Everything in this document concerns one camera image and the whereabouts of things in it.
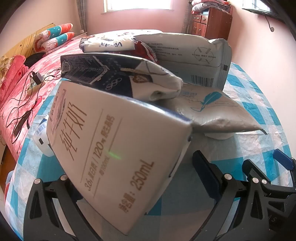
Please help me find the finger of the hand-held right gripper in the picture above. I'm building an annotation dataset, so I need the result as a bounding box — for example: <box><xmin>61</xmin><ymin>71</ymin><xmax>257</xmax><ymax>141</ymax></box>
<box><xmin>273</xmin><ymin>149</ymin><xmax>296</xmax><ymax>171</ymax></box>
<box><xmin>242</xmin><ymin>159</ymin><xmax>266</xmax><ymax>184</ymax></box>

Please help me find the window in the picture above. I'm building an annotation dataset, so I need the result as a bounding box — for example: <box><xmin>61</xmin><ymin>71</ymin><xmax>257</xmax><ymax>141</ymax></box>
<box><xmin>103</xmin><ymin>0</ymin><xmax>174</xmax><ymax>13</ymax></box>

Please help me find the dark blue milk carton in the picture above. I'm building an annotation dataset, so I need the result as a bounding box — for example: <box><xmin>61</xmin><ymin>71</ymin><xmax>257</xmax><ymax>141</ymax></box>
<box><xmin>60</xmin><ymin>53</ymin><xmax>184</xmax><ymax>102</ymax></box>

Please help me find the large pale grey packaging bag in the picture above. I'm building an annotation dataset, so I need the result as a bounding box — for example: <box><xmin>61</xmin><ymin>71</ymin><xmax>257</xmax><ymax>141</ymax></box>
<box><xmin>135</xmin><ymin>33</ymin><xmax>233</xmax><ymax>90</ymax></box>

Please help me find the white and blue tissue pack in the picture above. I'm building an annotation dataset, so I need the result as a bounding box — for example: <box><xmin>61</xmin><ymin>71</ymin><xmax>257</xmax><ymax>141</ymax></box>
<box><xmin>79</xmin><ymin>32</ymin><xmax>137</xmax><ymax>53</ymax></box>

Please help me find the white power strip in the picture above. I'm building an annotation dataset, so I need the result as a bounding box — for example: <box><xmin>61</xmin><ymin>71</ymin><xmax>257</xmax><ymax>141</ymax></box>
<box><xmin>26</xmin><ymin>82</ymin><xmax>46</xmax><ymax>95</ymax></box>

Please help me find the grey curtain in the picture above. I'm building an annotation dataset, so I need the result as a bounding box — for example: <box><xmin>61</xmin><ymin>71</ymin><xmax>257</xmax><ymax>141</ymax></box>
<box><xmin>181</xmin><ymin>0</ymin><xmax>194</xmax><ymax>34</ymax></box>
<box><xmin>76</xmin><ymin>0</ymin><xmax>88</xmax><ymax>34</ymax></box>

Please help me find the floral pillow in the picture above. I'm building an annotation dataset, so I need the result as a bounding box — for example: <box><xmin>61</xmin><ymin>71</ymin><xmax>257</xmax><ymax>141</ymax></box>
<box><xmin>0</xmin><ymin>56</ymin><xmax>14</xmax><ymax>77</ymax></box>

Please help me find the small white packet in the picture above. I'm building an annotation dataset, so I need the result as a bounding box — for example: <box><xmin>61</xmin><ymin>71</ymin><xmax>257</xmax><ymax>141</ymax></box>
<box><xmin>33</xmin><ymin>115</ymin><xmax>55</xmax><ymax>157</ymax></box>

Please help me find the power strip with cables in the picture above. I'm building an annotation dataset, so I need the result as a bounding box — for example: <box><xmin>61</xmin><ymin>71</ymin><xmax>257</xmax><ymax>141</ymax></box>
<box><xmin>4</xmin><ymin>67</ymin><xmax>59</xmax><ymax>144</ymax></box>

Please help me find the silver snack bag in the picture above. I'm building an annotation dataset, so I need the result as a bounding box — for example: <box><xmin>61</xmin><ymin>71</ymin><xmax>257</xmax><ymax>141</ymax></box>
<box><xmin>162</xmin><ymin>83</ymin><xmax>267</xmax><ymax>135</ymax></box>

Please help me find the red snack wrapper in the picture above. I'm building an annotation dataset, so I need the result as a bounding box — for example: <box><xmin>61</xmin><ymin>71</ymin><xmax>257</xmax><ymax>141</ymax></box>
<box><xmin>134</xmin><ymin>41</ymin><xmax>159</xmax><ymax>63</ymax></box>

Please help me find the long black device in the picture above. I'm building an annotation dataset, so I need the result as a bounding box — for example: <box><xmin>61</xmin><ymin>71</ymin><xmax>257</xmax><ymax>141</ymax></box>
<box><xmin>12</xmin><ymin>111</ymin><xmax>31</xmax><ymax>138</ymax></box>

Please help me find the brown wooden cabinet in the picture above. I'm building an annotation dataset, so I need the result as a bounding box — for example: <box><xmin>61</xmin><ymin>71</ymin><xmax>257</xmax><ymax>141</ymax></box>
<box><xmin>190</xmin><ymin>6</ymin><xmax>233</xmax><ymax>42</ymax></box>

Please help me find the black cloth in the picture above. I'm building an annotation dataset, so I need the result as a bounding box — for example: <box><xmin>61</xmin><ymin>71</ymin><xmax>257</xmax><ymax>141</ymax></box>
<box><xmin>24</xmin><ymin>52</ymin><xmax>45</xmax><ymax>68</ymax></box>

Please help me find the blue checked tablecloth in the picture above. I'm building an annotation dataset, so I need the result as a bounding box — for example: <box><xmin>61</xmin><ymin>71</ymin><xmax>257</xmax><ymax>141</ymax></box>
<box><xmin>5</xmin><ymin>30</ymin><xmax>296</xmax><ymax>241</ymax></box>

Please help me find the white milk carton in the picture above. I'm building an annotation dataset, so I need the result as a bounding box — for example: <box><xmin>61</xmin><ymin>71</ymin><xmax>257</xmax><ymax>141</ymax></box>
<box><xmin>45</xmin><ymin>80</ymin><xmax>193</xmax><ymax>235</ymax></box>

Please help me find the colourful rolled pillow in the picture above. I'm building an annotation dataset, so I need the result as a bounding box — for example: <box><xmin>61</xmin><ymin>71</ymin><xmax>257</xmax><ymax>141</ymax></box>
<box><xmin>34</xmin><ymin>23</ymin><xmax>74</xmax><ymax>43</ymax></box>
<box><xmin>40</xmin><ymin>32</ymin><xmax>76</xmax><ymax>55</ymax></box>

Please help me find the black wall shelf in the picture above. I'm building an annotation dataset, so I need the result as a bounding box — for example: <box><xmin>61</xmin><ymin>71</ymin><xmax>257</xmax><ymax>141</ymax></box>
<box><xmin>242</xmin><ymin>7</ymin><xmax>281</xmax><ymax>32</ymax></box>

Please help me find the pink folded blanket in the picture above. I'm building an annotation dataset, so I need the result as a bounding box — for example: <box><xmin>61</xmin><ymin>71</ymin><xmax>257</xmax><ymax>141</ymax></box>
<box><xmin>0</xmin><ymin>54</ymin><xmax>30</xmax><ymax>103</ymax></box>

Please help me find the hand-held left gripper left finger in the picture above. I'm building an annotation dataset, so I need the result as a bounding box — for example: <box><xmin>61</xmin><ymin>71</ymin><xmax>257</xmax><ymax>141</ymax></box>
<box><xmin>23</xmin><ymin>174</ymin><xmax>103</xmax><ymax>241</ymax></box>

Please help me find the stack of folded blankets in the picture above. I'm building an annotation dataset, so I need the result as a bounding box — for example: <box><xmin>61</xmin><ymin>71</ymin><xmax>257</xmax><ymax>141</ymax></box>
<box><xmin>190</xmin><ymin>0</ymin><xmax>232</xmax><ymax>12</ymax></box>

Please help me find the pink printed bedspread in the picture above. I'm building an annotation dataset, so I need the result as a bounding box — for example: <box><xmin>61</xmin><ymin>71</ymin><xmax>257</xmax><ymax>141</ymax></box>
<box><xmin>0</xmin><ymin>35</ymin><xmax>97</xmax><ymax>163</ymax></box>

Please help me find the black charger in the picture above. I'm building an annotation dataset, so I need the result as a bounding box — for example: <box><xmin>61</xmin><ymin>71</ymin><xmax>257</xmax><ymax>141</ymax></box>
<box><xmin>31</xmin><ymin>71</ymin><xmax>43</xmax><ymax>85</ymax></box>

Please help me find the yellow wooden headboard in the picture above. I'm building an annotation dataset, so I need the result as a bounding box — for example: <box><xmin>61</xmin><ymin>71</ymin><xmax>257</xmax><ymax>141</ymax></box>
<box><xmin>0</xmin><ymin>23</ymin><xmax>56</xmax><ymax>70</ymax></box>

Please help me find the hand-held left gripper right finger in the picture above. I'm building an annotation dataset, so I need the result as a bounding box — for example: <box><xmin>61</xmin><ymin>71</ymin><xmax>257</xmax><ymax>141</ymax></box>
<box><xmin>192</xmin><ymin>150</ymin><xmax>271</xmax><ymax>241</ymax></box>

